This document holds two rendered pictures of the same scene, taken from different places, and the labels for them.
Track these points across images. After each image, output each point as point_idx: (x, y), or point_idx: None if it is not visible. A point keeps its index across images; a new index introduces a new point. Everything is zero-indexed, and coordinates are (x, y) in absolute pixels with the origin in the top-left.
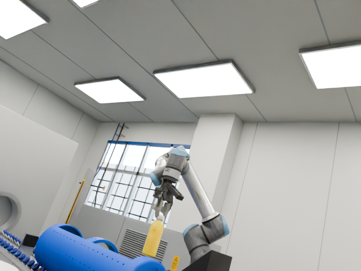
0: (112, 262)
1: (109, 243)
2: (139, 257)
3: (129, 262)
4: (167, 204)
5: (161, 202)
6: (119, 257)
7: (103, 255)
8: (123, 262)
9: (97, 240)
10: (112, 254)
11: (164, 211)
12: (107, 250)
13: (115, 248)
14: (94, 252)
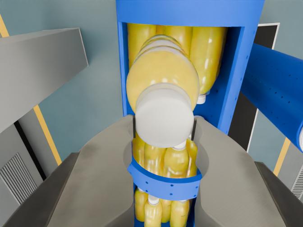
0: (245, 69)
1: (165, 179)
2: (229, 21)
3: (253, 20)
4: (127, 208)
5: (241, 205)
6: (240, 67)
7: (232, 110)
8: (251, 37)
9: (198, 181)
10: (232, 96)
11: (128, 163)
12: (223, 122)
13: (144, 173)
14: (227, 134)
